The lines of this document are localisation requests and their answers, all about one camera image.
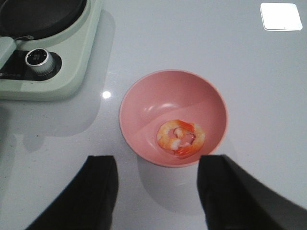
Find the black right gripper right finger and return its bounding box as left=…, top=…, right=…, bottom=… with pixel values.
left=197, top=155, right=307, bottom=230

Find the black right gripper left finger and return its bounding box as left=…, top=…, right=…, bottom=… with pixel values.
left=28, top=156, right=118, bottom=230

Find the cooked shrimp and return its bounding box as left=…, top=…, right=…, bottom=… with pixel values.
left=174, top=123, right=206, bottom=159
left=156, top=119, right=194, bottom=151

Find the pink bowl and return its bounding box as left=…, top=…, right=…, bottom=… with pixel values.
left=119, top=69, right=228, bottom=168

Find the green breakfast maker base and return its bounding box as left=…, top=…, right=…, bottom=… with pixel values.
left=0, top=0, right=103, bottom=101

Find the right silver control knob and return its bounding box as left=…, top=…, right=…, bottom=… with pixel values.
left=24, top=48, right=56, bottom=76

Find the black round frying pan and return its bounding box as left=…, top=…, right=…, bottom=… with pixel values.
left=0, top=0, right=87, bottom=40

